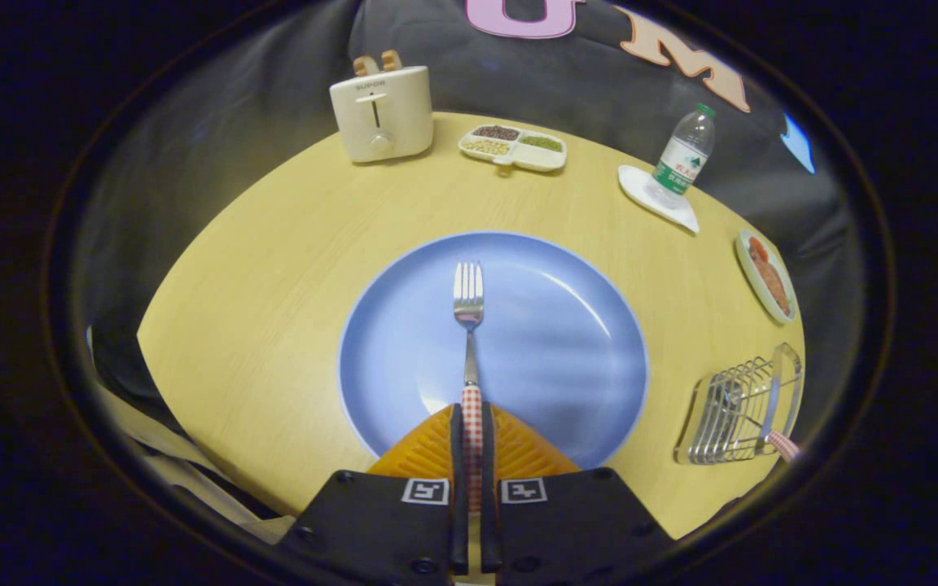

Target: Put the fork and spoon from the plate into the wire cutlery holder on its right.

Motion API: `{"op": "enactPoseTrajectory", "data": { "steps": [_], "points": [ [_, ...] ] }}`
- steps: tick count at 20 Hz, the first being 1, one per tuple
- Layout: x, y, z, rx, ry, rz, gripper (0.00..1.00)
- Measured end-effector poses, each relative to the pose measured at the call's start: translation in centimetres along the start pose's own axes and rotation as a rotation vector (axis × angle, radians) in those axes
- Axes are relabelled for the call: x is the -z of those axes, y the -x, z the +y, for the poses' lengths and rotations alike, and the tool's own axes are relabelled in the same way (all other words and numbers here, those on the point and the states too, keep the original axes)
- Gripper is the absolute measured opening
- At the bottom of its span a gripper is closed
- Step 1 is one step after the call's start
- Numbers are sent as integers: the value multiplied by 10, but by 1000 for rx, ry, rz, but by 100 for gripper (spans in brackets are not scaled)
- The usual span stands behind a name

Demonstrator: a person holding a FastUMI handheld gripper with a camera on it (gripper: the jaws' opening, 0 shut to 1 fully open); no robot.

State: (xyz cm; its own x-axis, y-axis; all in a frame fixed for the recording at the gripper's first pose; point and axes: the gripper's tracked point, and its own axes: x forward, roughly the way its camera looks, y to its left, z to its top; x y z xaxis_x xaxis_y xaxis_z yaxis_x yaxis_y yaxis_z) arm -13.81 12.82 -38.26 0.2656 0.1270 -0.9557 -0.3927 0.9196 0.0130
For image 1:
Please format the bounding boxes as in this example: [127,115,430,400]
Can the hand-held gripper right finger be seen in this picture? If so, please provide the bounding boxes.
[481,401,676,586]

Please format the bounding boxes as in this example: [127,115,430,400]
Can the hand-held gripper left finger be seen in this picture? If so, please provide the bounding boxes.
[274,403,468,586]

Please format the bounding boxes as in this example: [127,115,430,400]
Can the spoon with red checked handle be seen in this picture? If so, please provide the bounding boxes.
[765,428,802,463]

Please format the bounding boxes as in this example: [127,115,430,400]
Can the fork with red checked handle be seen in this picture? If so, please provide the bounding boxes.
[453,261,486,514]

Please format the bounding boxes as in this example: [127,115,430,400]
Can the blue round plate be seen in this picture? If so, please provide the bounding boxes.
[338,231,649,470]

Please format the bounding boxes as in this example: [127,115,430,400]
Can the person's beige trousers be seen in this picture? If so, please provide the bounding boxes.
[86,383,299,542]

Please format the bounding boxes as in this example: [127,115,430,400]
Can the pale green plate of food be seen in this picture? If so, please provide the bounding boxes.
[734,229,799,325]

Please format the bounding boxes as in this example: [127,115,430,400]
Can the white coaster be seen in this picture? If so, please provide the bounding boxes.
[618,165,700,235]

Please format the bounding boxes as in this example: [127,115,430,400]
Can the white divided dish with beans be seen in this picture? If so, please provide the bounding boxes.
[458,124,568,173]

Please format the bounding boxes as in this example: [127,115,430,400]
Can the clear water bottle green cap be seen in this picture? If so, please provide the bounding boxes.
[648,103,717,209]

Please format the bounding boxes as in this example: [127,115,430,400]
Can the white toaster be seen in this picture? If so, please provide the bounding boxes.
[329,65,435,164]

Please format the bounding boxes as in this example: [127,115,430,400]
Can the metal wire cutlery rack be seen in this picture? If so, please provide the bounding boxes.
[674,343,804,466]

